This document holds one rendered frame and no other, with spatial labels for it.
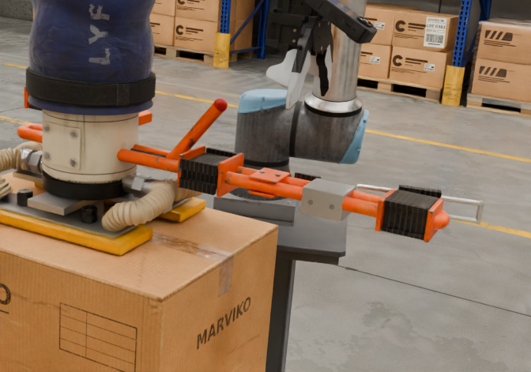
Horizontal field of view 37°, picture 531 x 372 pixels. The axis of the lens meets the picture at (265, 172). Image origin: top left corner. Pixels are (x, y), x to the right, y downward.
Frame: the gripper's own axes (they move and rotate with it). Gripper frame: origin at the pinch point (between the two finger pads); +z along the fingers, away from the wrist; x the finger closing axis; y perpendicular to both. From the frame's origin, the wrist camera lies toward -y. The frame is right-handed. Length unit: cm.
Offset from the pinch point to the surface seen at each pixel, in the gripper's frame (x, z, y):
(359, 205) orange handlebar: 3.4, 13.6, -11.0
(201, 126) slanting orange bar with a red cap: 1.7, 6.5, 18.3
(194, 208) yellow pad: -9.4, 25.4, 24.7
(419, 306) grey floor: -204, 122, 17
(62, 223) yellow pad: 13.5, 24.8, 37.5
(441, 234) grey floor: -300, 122, 30
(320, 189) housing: 3.0, 12.5, -4.2
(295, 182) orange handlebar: -0.7, 13.4, 1.5
